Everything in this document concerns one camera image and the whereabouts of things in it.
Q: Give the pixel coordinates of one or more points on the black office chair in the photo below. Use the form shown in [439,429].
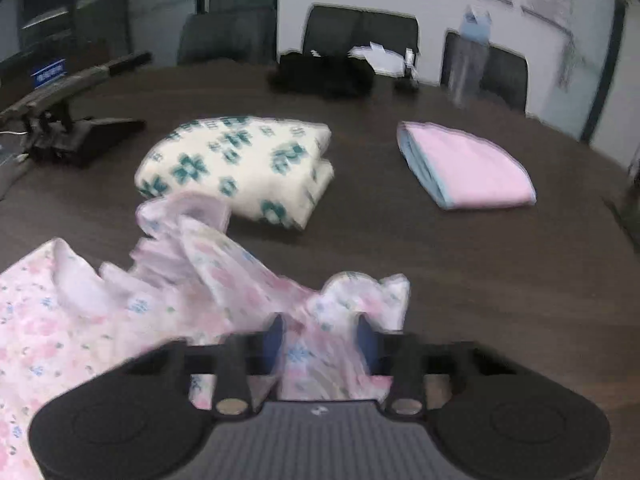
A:
[505,77]
[360,30]

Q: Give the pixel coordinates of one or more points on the white paper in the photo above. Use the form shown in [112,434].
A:
[380,57]

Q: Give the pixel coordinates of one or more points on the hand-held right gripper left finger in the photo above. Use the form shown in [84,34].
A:
[275,342]

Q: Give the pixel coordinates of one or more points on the dark grey office chair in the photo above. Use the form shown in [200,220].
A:
[225,37]

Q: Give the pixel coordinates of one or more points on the folded pink and blue cloth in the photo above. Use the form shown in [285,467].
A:
[475,165]

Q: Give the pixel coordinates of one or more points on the clear water bottle blue lid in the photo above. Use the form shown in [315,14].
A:
[467,65]

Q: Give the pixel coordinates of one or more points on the cream cloth with green flowers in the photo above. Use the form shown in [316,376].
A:
[235,165]

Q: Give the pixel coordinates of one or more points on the pink floral garment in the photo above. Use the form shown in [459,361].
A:
[165,310]

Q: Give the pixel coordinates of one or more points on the blue wall sign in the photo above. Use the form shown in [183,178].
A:
[48,74]

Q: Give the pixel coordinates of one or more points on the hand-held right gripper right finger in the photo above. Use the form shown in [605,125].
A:
[364,342]

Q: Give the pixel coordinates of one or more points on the black cloth bundle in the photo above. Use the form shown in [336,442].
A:
[320,76]

